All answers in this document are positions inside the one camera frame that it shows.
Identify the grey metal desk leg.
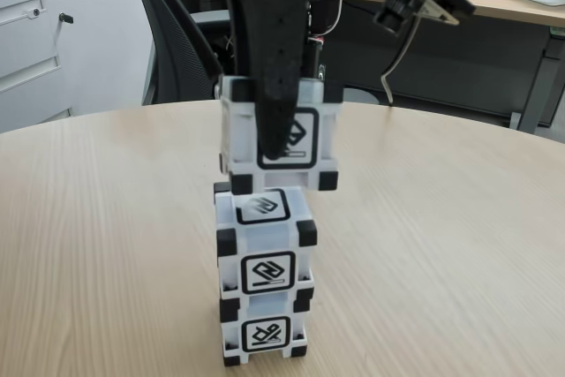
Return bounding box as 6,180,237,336
509,26,554,135

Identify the wooden office desk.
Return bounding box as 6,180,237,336
161,0,565,135

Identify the white cube zigzag-diamond symbol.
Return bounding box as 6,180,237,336
214,181,319,299

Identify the white filing cabinet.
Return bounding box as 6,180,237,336
0,0,158,134

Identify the grey camera cable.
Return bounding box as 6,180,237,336
380,14,420,108

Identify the white cube overlapping-squares symbol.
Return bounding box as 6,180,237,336
218,75,344,193

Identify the black mesh office chair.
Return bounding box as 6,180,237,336
118,0,233,107

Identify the white cube crossed-shape symbol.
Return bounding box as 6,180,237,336
218,287,315,368

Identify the grey round disc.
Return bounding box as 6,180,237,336
342,87,380,107

